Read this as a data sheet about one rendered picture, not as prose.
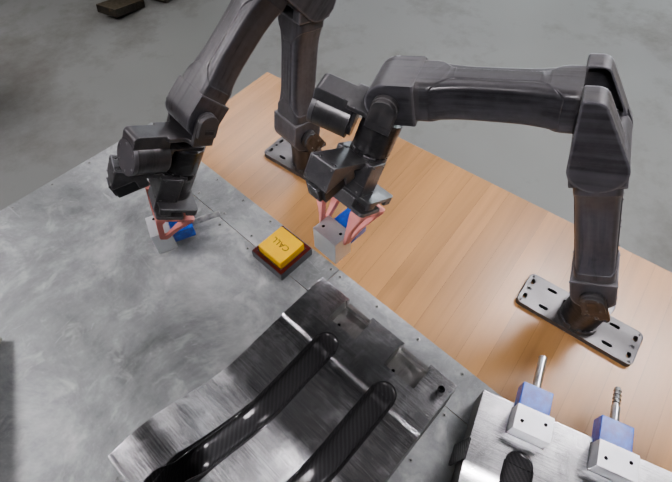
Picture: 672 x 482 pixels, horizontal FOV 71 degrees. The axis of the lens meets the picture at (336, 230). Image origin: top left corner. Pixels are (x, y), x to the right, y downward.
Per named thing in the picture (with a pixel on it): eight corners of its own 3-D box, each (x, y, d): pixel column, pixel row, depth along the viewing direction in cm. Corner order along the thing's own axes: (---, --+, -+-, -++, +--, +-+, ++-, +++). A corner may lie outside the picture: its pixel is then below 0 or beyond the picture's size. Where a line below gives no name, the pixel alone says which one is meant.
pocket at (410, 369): (400, 351, 73) (403, 341, 70) (428, 374, 70) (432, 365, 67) (381, 372, 71) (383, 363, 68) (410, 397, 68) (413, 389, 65)
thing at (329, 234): (367, 202, 84) (369, 182, 80) (389, 218, 82) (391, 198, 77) (314, 246, 79) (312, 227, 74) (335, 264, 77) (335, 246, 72)
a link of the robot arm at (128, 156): (138, 191, 70) (149, 118, 63) (112, 159, 73) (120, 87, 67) (206, 181, 78) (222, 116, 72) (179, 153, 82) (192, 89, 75)
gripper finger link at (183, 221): (147, 248, 83) (158, 211, 78) (139, 219, 87) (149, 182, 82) (185, 247, 87) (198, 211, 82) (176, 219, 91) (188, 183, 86)
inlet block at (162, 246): (218, 212, 95) (213, 195, 91) (226, 230, 93) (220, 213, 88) (153, 234, 92) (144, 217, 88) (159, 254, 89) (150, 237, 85)
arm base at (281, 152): (334, 170, 92) (355, 150, 95) (258, 128, 99) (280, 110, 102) (334, 197, 98) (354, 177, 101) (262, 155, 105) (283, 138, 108)
